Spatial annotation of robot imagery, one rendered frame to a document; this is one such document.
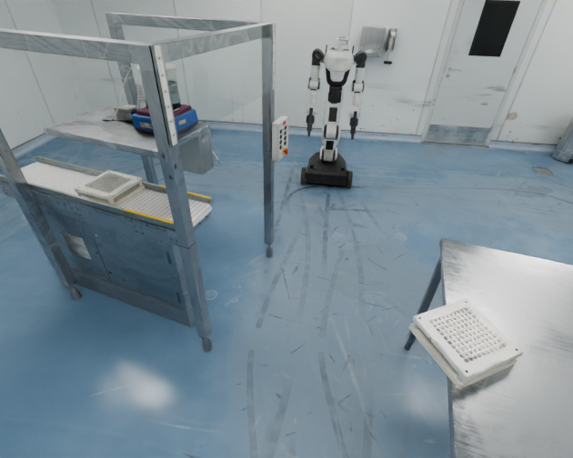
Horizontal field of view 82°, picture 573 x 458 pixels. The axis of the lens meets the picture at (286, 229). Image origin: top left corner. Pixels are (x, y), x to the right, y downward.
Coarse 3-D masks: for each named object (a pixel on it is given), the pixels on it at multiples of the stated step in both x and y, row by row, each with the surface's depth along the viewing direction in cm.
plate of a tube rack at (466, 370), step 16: (448, 304) 121; (464, 304) 121; (416, 320) 115; (480, 320) 115; (432, 336) 109; (448, 352) 105; (464, 352) 105; (496, 352) 105; (512, 352) 106; (464, 368) 100; (480, 368) 101
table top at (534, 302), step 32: (448, 256) 154; (480, 256) 154; (512, 256) 155; (448, 288) 137; (480, 288) 138; (512, 288) 138; (544, 288) 139; (512, 320) 125; (544, 320) 125; (544, 352) 114; (448, 384) 105; (480, 384) 104; (512, 384) 104; (544, 384) 104; (480, 416) 96; (512, 416) 96; (544, 416) 97; (480, 448) 89; (512, 448) 90; (544, 448) 90
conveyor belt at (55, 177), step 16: (32, 176) 200; (48, 176) 201; (64, 176) 201; (80, 176) 202; (144, 192) 189; (128, 208) 175; (144, 208) 175; (160, 208) 176; (192, 208) 176; (208, 208) 179
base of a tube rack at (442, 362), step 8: (408, 328) 120; (416, 336) 117; (424, 336) 115; (424, 344) 114; (432, 344) 112; (432, 352) 110; (440, 360) 108; (448, 368) 105; (496, 368) 106; (504, 368) 108; (448, 376) 105; (456, 376) 103; (480, 376) 103; (456, 384) 103; (464, 384) 101
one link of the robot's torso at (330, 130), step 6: (342, 96) 342; (342, 102) 343; (330, 108) 347; (336, 108) 347; (330, 114) 350; (336, 114) 350; (330, 120) 353; (336, 120) 352; (324, 126) 354; (330, 126) 350; (336, 126) 349; (324, 132) 354; (330, 132) 351; (336, 132) 350
